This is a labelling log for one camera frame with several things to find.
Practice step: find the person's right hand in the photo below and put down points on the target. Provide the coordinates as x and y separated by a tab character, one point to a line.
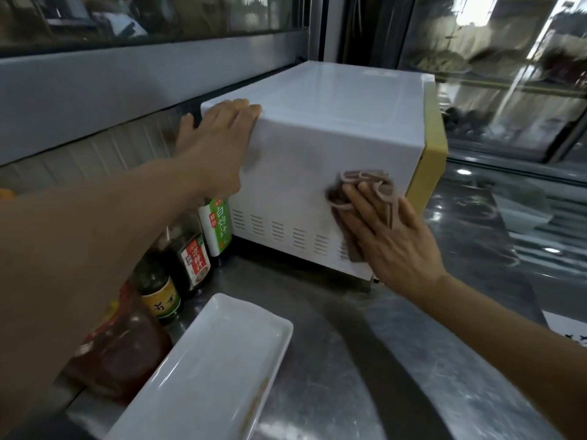
399	252

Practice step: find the person's left hand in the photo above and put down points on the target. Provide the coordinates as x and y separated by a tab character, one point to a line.
220	151

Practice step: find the clear bottle green label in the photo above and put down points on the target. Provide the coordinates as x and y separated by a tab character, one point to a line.
219	229

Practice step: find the brown cloth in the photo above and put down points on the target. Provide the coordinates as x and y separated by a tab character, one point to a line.
339	197

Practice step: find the dark sauce bottle orange cap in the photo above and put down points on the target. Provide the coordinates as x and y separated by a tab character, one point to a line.
195	263

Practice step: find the white microwave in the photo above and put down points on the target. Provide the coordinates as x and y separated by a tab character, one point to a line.
330	109

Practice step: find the small glass bottle tan cap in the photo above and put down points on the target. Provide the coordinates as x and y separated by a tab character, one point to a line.
158	293

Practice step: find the white rectangular plate red underside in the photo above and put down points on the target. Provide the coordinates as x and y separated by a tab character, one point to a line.
206	371

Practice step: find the large ketchup bottle orange cap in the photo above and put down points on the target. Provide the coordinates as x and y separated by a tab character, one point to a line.
119	352

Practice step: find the person's left forearm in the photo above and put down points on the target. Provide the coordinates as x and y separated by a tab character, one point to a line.
69	270

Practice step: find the person's right forearm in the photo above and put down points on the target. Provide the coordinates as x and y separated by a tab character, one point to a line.
513	343

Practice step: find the stainless steel table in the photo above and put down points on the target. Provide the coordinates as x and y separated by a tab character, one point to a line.
344	339

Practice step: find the glass window aluminium frame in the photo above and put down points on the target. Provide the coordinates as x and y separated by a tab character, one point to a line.
114	87

